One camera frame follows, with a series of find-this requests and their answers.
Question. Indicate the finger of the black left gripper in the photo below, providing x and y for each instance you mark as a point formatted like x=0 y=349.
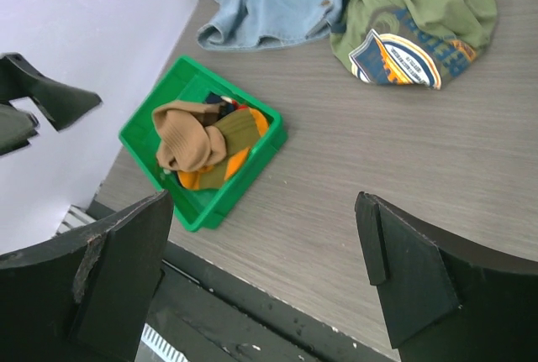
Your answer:
x=61 y=104

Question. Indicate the olive green printed shirt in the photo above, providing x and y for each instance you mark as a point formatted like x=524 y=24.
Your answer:
x=412 y=42

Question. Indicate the green plastic tray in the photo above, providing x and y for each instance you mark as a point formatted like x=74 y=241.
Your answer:
x=191 y=81

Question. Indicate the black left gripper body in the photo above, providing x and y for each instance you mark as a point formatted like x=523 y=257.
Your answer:
x=17 y=128

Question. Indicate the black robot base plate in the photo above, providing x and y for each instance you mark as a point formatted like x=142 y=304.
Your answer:
x=201 y=312

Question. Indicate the navy santa sock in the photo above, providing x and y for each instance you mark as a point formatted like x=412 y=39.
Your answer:
x=226 y=105

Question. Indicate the olive orange sock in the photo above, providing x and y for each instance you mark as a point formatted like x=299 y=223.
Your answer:
x=214 y=176
x=242 y=129

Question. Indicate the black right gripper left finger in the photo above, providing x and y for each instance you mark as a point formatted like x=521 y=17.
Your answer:
x=85 y=294

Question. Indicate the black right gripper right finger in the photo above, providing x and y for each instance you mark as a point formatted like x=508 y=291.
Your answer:
x=443 y=297

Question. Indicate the light blue denim garment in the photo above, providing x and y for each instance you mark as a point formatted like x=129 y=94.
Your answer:
x=252 y=25

